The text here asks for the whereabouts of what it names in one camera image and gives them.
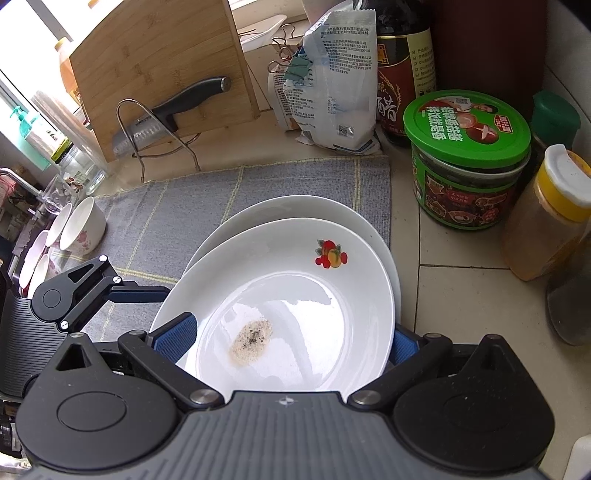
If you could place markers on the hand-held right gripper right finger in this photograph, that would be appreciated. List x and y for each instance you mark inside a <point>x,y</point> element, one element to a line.
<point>404,346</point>

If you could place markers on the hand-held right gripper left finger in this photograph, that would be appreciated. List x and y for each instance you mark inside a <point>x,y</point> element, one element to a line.
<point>173,339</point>

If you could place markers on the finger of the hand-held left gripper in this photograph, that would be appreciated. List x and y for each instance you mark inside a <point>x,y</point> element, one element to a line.
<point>138,294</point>

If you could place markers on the white ceramic plate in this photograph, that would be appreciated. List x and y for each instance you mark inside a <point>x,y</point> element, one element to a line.
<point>258,210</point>
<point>300,286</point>

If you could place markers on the clear glass mug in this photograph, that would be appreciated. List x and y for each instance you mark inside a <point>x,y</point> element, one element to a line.
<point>57,196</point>

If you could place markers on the glass jar green lid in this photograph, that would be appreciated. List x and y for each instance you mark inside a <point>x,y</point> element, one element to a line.
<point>85,173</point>

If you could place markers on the green lidded sauce jar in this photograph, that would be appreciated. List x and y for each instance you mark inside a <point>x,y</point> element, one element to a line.
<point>466,198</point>

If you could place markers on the yellow capped spice jar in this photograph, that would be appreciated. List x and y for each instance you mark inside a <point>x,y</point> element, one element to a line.
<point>540,230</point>

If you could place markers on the grey checked mat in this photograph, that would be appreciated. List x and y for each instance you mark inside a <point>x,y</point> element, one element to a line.
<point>277,180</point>

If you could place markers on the green soap bottle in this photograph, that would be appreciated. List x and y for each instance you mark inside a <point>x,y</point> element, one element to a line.
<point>27,134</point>

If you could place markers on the clear plastic bag roll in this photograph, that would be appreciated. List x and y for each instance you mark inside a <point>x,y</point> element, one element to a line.
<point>51,115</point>

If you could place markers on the orange cooking wine bottle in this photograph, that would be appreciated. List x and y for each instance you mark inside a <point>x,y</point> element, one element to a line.
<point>69,78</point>

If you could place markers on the red and white bag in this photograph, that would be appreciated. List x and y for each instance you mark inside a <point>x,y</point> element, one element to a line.
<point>281,106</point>

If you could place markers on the bamboo cutting board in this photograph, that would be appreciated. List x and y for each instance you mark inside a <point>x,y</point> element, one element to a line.
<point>161,55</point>

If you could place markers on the dark vinegar bottle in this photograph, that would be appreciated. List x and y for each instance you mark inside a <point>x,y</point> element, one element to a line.
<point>401,83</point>

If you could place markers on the white bag blue print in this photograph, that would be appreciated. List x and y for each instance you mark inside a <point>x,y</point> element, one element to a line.
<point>332,92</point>

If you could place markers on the green capped spice jar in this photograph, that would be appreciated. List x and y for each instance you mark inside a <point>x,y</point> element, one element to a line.
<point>554,115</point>

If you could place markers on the green binder clip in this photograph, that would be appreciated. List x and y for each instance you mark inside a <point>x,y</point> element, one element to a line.
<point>298,67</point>

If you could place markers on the white dish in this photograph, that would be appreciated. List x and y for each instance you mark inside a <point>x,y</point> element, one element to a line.
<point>263,32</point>

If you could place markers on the dark brown cylinder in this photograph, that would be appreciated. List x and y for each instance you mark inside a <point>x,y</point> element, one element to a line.
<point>489,46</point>

